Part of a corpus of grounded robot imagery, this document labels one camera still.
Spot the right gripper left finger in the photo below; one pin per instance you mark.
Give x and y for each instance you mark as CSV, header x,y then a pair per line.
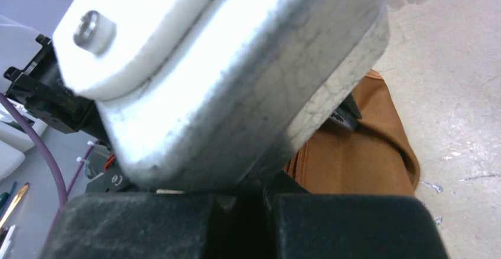
x,y
136,225

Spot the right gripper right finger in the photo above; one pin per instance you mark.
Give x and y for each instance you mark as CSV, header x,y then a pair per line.
x,y
306,225

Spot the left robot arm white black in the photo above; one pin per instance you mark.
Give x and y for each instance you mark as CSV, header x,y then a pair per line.
x,y
225,107

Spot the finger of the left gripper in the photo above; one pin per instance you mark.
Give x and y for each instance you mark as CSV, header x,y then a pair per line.
x,y
347,114

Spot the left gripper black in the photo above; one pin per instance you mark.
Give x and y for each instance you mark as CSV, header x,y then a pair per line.
x,y
39,87

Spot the orange cloth napkin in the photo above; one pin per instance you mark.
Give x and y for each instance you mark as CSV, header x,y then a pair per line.
x,y
374,159

